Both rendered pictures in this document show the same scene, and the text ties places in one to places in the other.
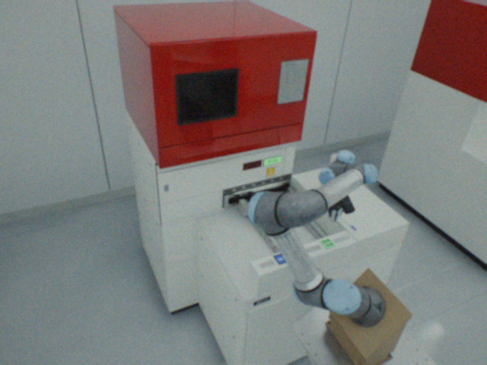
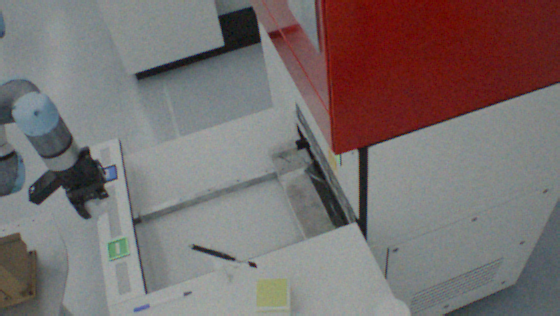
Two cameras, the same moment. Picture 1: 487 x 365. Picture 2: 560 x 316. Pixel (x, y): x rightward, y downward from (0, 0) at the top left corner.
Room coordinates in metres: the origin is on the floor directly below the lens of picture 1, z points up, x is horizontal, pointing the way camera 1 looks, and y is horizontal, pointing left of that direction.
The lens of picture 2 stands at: (2.05, -0.98, 2.03)
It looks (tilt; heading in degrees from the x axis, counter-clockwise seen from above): 50 degrees down; 107
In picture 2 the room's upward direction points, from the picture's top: 9 degrees counter-clockwise
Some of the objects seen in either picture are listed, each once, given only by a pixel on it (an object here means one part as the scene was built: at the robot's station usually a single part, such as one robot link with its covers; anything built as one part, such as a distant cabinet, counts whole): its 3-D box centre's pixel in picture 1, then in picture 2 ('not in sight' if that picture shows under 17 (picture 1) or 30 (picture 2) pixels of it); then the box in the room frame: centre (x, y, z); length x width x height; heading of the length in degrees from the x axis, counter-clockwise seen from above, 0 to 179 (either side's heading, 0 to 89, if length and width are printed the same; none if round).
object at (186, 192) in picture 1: (230, 180); (302, 98); (1.80, 0.08, 1.02); 0.82 x 0.03 x 0.40; 118
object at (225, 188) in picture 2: (262, 233); (224, 188); (1.59, -0.12, 0.84); 0.50 x 0.02 x 0.03; 28
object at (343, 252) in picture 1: (303, 261); (121, 225); (1.35, -0.31, 0.89); 0.55 x 0.09 x 0.14; 118
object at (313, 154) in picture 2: (257, 193); (322, 172); (1.87, -0.09, 0.89); 0.44 x 0.02 x 0.10; 118
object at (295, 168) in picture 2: not in sight; (291, 169); (1.79, -0.08, 0.89); 0.08 x 0.03 x 0.03; 28
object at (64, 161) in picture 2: not in sight; (60, 150); (1.42, -0.41, 1.33); 0.08 x 0.08 x 0.05
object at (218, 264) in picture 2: not in sight; (226, 263); (1.72, -0.47, 1.03); 0.06 x 0.04 x 0.13; 28
